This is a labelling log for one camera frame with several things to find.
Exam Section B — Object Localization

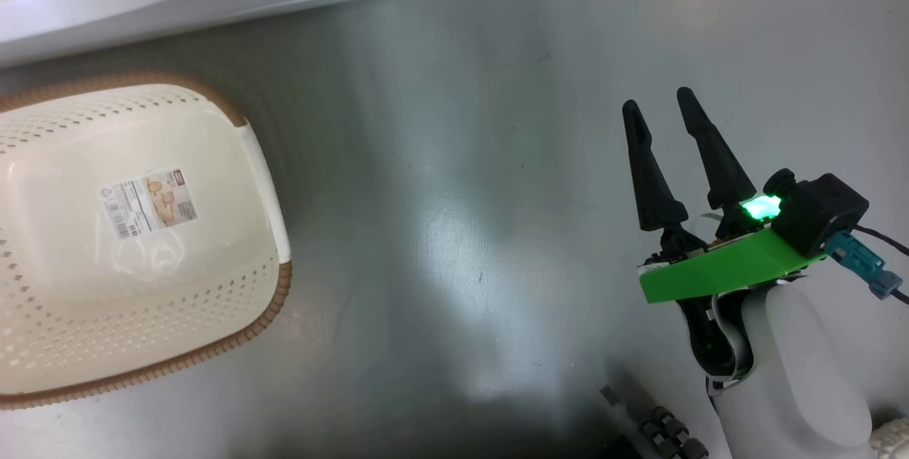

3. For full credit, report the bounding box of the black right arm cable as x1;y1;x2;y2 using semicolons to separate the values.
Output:
851;225;909;305

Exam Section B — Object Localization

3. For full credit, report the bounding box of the cream laundry basket brown rim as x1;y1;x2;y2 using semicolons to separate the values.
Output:
0;72;294;411

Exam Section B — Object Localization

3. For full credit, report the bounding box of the white product sticker in basket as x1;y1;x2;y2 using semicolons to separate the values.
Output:
97;167;200;242

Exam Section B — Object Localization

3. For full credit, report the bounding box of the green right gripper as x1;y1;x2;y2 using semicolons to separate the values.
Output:
621;86;829;306

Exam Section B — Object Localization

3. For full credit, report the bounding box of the teal right cable connector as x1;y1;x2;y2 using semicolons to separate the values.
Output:
824;230;904;301

